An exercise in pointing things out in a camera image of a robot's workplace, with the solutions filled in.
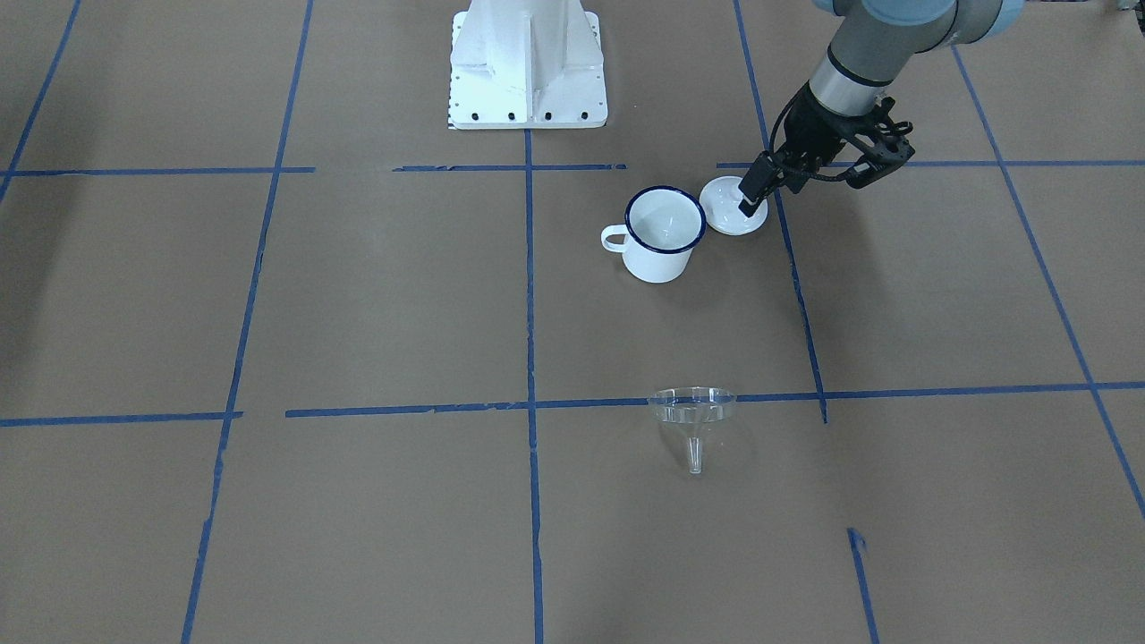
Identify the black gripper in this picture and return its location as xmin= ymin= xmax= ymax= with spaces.
xmin=739 ymin=87 xmax=864 ymax=217

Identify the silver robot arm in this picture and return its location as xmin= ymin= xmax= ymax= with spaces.
xmin=739 ymin=1 xmax=1025 ymax=217

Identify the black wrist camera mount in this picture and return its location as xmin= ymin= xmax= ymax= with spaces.
xmin=840 ymin=97 xmax=915 ymax=189

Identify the white camera pedestal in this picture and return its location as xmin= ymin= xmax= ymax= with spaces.
xmin=447 ymin=1 xmax=609 ymax=131

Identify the white enamel cup lid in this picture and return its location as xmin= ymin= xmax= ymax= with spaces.
xmin=700 ymin=175 xmax=769 ymax=236

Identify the white enamel mug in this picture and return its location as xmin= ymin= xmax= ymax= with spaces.
xmin=600 ymin=186 xmax=706 ymax=283

